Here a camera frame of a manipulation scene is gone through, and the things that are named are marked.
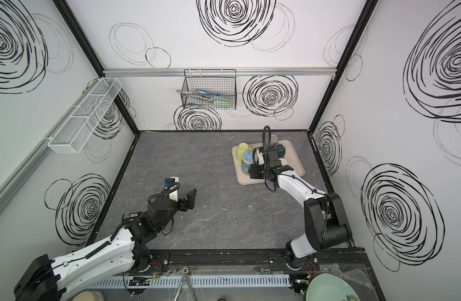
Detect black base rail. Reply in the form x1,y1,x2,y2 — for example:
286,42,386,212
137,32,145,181
147,248,371,272

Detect light green mug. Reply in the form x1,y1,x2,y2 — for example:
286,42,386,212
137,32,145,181
235,143,250,163

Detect white cable duct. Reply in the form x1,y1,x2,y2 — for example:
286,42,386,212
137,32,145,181
92,274,291,289

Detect grey mug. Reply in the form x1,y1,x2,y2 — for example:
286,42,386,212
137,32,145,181
270,135,279,147

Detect white mesh wall shelf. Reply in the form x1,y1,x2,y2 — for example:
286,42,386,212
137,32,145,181
47,77,123,154

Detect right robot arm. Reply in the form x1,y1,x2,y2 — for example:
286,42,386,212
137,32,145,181
249,146,352,270

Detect blue butterfly mug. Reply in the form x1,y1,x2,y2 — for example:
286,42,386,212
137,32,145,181
241,151,253,176

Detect cream round object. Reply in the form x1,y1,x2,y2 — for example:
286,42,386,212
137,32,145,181
72,291,105,301

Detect utensils in basket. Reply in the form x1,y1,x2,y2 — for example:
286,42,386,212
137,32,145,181
176,89,233,109

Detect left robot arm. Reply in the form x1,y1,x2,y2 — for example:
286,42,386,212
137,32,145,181
14,178,197,300

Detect light green plate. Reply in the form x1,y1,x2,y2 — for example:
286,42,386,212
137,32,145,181
305,273,360,301

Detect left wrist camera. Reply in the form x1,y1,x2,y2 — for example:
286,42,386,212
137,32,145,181
164,176,180,201

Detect white mug red inside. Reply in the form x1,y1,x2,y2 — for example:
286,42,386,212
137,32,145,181
280,158,290,168

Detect black wire basket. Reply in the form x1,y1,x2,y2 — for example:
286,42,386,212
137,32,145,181
180,68,237,110

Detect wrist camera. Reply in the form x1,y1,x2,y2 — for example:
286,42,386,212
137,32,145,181
164,176,180,201
253,148,265,166

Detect beige plastic tray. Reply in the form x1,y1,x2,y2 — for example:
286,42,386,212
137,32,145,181
231,140,305,186

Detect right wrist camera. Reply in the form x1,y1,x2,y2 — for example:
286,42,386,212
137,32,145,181
253,148,265,166

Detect dark green mug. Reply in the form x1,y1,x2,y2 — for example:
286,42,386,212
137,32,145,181
274,144,286,159

